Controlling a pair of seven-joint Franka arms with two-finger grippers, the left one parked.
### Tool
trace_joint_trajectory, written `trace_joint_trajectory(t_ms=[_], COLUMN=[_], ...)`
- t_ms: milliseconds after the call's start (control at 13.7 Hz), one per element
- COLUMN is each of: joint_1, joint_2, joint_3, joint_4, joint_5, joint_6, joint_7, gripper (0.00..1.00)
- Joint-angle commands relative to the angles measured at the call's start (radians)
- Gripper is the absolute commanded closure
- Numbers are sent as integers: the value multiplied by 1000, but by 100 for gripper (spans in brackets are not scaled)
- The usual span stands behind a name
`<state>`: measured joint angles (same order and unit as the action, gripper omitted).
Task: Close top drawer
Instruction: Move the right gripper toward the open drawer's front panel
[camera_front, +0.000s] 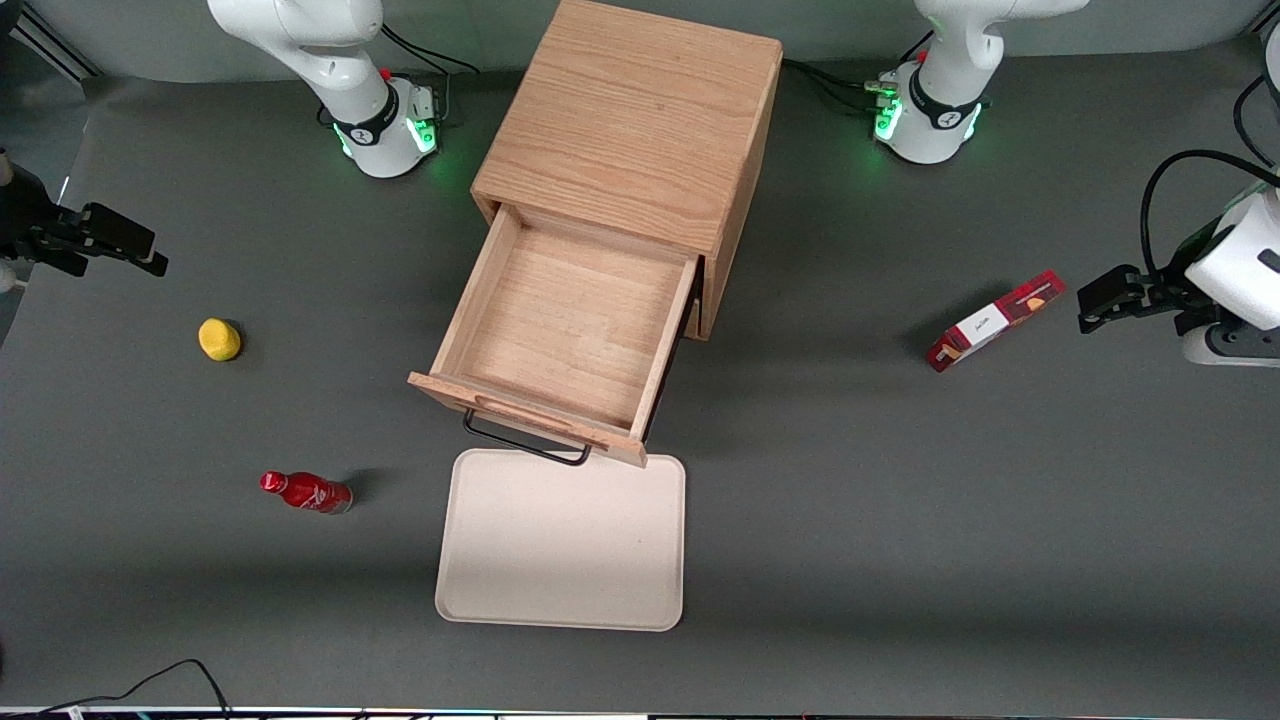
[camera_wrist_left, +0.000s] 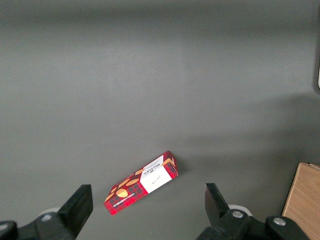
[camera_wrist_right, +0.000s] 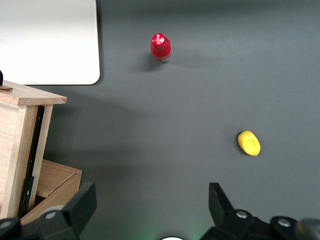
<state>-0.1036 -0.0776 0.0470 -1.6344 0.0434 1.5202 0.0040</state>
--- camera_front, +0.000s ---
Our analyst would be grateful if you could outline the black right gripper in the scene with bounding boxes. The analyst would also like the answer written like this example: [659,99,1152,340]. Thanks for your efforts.
[0,160,169,280]

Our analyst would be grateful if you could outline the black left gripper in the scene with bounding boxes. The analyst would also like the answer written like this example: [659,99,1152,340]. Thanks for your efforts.
[1077,262,1219,337]

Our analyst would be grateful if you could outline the black metal drawer handle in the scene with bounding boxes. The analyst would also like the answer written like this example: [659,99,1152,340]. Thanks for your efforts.
[462,408,593,467]

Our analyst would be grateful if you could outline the wooden drawer with large handle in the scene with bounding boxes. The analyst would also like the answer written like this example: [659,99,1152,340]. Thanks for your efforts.
[408,205,702,469]

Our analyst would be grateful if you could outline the wooden drawer cabinet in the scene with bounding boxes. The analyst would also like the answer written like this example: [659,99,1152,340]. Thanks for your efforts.
[470,0,784,342]

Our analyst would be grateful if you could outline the red and white carton box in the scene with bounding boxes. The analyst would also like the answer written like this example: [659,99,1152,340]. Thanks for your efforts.
[926,269,1067,373]

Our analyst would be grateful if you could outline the yellow lemon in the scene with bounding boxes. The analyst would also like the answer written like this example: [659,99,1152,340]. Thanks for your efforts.
[198,317,243,362]

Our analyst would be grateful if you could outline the red bottle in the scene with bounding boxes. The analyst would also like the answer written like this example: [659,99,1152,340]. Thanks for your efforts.
[260,470,354,516]

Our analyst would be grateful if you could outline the beige plastic tray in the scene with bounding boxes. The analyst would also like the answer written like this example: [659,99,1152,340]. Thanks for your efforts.
[434,447,687,633]

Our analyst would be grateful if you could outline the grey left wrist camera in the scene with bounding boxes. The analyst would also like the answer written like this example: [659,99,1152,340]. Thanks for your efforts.
[1181,325,1280,368]

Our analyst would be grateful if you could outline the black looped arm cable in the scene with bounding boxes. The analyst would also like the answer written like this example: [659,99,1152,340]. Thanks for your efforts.
[1140,149,1280,283]

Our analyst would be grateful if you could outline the black short arm cable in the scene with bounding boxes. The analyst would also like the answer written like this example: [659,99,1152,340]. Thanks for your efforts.
[1233,74,1280,167]

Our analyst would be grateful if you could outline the black metal frame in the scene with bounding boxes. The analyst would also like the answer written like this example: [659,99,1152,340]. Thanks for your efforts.
[0,0,101,81]

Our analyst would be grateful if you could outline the black base cable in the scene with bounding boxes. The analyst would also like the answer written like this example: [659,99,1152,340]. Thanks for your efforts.
[783,30,936,113]
[378,24,481,127]

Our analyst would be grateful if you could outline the black thin table cable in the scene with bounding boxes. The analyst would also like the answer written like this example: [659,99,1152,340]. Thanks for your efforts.
[0,658,233,720]

